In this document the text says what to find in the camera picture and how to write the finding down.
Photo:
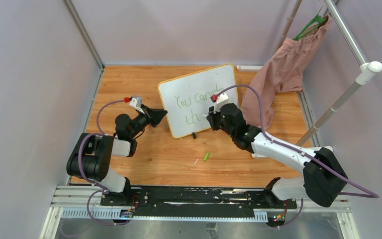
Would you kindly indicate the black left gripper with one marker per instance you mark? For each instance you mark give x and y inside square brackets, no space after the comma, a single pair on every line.
[153,117]

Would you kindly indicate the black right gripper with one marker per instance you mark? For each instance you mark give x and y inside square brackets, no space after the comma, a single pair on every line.
[212,117]

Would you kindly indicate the yellow-framed whiteboard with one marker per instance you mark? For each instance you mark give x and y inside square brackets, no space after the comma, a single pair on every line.
[187,98]

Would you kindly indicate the green marker cap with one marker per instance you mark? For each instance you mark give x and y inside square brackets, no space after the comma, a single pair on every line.
[206,157]

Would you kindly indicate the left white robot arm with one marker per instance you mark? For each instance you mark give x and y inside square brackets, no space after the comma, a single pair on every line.
[90,158]

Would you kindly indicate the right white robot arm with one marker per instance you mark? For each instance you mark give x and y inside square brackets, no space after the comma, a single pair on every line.
[322,177]

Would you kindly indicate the pink cloth shorts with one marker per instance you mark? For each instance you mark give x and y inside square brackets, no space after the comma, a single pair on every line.
[282,73]

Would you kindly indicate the green clothes hanger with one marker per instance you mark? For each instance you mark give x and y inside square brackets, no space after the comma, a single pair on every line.
[312,26]

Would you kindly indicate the white metal clothes rack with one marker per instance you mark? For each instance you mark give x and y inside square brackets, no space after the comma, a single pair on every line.
[355,131]

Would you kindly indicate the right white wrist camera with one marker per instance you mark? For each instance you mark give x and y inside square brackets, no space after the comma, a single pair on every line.
[220,101]

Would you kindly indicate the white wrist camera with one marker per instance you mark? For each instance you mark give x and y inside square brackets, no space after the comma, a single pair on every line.
[136,102]
[220,101]

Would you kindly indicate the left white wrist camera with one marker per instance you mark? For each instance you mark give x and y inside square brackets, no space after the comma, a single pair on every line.
[136,102]

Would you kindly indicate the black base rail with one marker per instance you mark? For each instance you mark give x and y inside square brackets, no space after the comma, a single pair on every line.
[164,203]

